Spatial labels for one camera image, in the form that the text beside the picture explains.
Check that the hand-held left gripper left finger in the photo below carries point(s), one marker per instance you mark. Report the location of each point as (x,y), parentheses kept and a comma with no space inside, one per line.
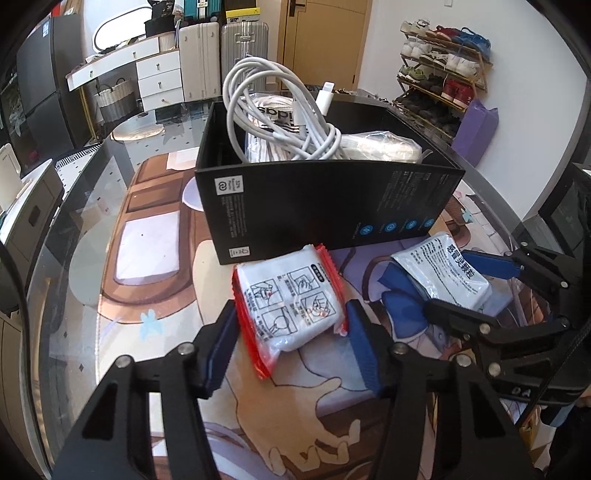
(219,350)

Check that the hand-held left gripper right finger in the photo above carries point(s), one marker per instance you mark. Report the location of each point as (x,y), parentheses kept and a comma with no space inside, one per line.
(364,350)

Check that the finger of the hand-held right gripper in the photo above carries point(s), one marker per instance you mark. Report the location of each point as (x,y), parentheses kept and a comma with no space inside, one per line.
(489,266)
(461,318)

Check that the white packet with blue print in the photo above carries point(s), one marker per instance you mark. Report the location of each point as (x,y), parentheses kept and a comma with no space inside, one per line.
(443,272)

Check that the red-edged white packet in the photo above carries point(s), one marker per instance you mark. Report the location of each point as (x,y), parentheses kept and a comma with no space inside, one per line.
(286,304)

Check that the black cardboard box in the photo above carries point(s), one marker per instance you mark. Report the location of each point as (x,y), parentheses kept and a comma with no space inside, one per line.
(300,207)

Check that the white socks pack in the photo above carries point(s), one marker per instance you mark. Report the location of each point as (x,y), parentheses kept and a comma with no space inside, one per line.
(272,113)

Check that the printed cartoon mat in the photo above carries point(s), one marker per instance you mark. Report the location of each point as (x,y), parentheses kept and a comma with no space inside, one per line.
(152,286)

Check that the black screen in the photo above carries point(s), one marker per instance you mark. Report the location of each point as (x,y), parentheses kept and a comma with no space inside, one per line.
(568,207)

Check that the purple bag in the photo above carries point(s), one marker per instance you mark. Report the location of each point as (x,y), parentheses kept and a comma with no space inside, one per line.
(475,134)

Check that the white rolled cloth pack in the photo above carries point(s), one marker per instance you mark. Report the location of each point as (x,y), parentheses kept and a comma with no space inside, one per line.
(383,147)

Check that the rows of racked shoes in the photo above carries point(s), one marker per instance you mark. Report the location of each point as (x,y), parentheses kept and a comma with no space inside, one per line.
(434,83)

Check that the wooden shoe rack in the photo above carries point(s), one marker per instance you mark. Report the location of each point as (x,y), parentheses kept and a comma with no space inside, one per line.
(480,69)

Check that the beige cabinet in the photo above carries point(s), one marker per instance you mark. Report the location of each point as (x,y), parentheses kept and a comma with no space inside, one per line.
(11,369)

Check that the loose shoes group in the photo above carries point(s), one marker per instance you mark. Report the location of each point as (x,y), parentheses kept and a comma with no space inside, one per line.
(369,96)

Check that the grey side cabinet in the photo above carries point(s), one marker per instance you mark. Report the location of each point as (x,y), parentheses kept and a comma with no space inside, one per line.
(32,217)

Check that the round pale rug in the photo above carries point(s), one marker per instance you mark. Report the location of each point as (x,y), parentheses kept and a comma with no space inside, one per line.
(138,131)

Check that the black and white striped rug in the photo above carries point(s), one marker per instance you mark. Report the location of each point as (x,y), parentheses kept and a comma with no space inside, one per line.
(78,156)

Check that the woven basket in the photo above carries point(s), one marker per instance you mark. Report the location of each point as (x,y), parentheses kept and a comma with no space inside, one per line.
(115,104)

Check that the wooden door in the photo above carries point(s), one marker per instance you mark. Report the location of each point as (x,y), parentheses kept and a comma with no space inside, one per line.
(332,46)

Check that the white kettle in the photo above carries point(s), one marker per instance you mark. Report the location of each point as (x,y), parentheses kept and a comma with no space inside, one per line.
(8,180)

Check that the white dresser with drawers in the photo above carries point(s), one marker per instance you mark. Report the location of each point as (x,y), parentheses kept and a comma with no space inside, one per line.
(157,69)

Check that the white suitcase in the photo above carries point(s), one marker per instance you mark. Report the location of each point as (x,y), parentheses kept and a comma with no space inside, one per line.
(198,60)

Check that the black refrigerator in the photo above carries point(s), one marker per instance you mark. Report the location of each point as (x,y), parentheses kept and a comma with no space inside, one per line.
(51,92)

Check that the silver suitcase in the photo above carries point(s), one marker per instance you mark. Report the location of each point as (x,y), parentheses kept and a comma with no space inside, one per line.
(244,41)

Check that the oval mirror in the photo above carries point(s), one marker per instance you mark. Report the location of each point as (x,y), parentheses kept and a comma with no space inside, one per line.
(115,32)

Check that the black bag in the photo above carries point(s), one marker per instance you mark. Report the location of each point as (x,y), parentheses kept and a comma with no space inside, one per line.
(161,21)

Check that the stack of shoe boxes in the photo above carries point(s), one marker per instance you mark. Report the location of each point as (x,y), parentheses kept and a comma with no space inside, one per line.
(240,9)

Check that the teal suitcase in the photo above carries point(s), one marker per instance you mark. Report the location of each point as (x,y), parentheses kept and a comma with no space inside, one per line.
(201,4)

